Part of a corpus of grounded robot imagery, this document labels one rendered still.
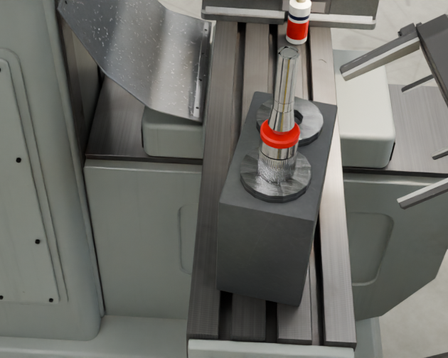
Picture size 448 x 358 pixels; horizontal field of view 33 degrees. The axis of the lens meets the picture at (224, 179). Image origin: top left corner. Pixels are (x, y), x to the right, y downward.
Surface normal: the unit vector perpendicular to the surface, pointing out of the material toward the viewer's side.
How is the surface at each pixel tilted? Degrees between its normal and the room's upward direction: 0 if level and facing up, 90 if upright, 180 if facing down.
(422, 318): 0
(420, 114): 0
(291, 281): 90
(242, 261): 90
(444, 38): 44
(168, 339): 0
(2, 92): 89
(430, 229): 90
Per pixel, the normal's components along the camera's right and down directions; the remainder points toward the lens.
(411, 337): 0.03, -0.69
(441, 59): -0.25, -0.04
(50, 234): -0.05, 0.71
